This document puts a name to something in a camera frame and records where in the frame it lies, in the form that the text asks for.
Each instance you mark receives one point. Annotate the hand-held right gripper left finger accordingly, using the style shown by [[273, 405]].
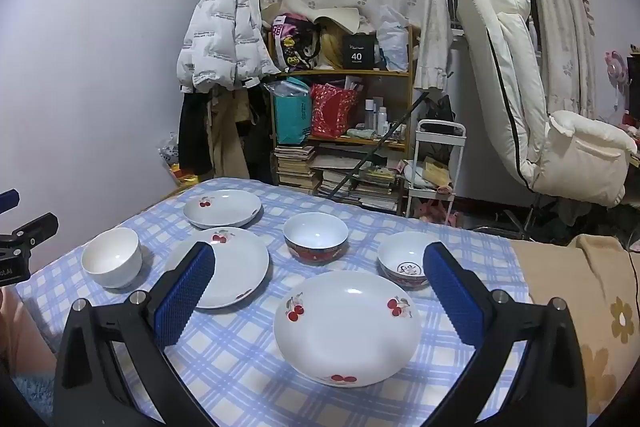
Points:
[[185, 297]]

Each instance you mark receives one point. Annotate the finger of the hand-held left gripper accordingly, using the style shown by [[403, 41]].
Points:
[[9, 201], [35, 229]]

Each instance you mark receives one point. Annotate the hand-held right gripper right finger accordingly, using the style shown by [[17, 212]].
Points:
[[452, 294]]

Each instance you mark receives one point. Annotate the white cherry-print plate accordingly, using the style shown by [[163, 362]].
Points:
[[225, 209], [235, 267], [345, 332]]

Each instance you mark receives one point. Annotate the red bowl with inside print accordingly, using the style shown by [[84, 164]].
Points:
[[400, 257]]

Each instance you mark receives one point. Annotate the plain white bowl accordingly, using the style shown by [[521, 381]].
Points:
[[111, 257]]

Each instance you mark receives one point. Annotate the red patterned bowl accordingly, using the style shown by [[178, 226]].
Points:
[[316, 232]]

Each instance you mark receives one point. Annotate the person's pink clothing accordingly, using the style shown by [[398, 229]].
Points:
[[22, 332]]

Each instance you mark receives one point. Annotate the blue checked tablecloth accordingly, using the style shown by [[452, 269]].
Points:
[[240, 357]]

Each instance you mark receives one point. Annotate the brown flowered blanket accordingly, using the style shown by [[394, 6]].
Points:
[[575, 287]]

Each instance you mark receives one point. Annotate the blue fluffy cloth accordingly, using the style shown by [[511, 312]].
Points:
[[35, 397]]

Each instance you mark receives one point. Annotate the pile of magazines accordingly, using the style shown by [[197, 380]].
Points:
[[370, 187]]

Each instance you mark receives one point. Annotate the clear bag with yellow items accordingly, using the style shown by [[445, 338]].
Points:
[[172, 157]]

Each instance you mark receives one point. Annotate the black hanging garment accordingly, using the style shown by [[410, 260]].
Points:
[[192, 132]]

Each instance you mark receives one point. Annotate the beige hanging trousers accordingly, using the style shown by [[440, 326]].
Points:
[[227, 137]]

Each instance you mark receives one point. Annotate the black pole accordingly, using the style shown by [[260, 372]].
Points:
[[380, 144]]

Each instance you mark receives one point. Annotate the white trolley cart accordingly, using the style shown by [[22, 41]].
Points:
[[440, 127]]

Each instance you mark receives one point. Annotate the stack of books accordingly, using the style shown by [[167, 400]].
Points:
[[295, 169]]

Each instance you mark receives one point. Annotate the black bag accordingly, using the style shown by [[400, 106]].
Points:
[[440, 108]]

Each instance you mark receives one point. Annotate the teal bag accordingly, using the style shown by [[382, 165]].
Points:
[[292, 114]]

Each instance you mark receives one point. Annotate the cream folded mattress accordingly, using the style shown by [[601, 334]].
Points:
[[510, 82]]

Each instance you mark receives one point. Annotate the red patterned bag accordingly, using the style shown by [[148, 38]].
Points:
[[332, 109]]

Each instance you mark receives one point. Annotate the wooden shelf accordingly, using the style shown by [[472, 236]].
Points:
[[350, 74]]

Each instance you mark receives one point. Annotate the black box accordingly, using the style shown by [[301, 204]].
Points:
[[359, 52]]

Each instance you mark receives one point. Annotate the white plastic bag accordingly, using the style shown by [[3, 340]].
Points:
[[392, 39]]

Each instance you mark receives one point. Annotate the white puffer jacket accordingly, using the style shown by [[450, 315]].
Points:
[[220, 32]]

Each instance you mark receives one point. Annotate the tan bag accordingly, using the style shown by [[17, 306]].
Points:
[[332, 47]]

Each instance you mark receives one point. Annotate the colourful printed bag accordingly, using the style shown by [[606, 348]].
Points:
[[292, 42]]

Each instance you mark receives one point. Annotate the pink desk fan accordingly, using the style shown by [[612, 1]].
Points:
[[616, 66]]

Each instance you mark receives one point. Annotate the cream folded sheet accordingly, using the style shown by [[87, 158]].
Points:
[[330, 14]]

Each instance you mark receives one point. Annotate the ruffled floral curtain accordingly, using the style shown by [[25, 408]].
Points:
[[560, 7]]

